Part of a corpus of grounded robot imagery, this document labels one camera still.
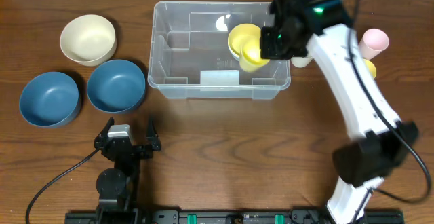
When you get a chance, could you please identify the clear plastic storage container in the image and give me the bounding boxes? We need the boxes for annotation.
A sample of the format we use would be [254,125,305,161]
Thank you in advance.
[147,1,291,100]

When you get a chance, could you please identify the pink cup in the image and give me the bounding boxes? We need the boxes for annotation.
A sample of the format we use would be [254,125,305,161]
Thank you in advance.
[359,29,389,60]

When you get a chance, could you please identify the cream cup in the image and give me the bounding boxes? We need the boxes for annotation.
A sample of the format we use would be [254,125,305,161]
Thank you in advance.
[291,56,313,68]

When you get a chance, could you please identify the blue bowl near container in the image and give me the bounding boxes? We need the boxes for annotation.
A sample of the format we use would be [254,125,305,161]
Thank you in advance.
[87,60,146,113]

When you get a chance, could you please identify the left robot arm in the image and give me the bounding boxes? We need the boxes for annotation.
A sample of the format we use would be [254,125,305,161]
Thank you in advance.
[94,118,161,211]

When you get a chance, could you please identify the yellow small bowl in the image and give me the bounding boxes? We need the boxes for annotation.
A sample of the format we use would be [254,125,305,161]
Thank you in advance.
[227,24,261,61]

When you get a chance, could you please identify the blue bowl far left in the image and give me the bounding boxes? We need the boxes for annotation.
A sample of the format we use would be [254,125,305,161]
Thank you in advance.
[19,72,81,128]

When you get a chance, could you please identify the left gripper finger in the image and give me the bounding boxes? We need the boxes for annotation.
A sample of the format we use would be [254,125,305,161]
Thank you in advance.
[146,117,161,151]
[94,117,115,149]

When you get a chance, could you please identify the yellow cup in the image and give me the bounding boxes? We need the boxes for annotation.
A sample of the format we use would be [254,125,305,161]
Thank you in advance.
[364,59,377,79]
[239,37,270,73]

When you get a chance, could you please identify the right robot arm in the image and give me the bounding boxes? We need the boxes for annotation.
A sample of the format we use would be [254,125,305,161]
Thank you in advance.
[260,0,418,223]

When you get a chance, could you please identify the cream large bowl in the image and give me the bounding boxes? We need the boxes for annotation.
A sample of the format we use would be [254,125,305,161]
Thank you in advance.
[60,14,117,67]

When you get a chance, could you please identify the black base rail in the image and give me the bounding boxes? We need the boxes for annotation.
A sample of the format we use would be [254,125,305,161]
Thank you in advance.
[64,208,405,224]

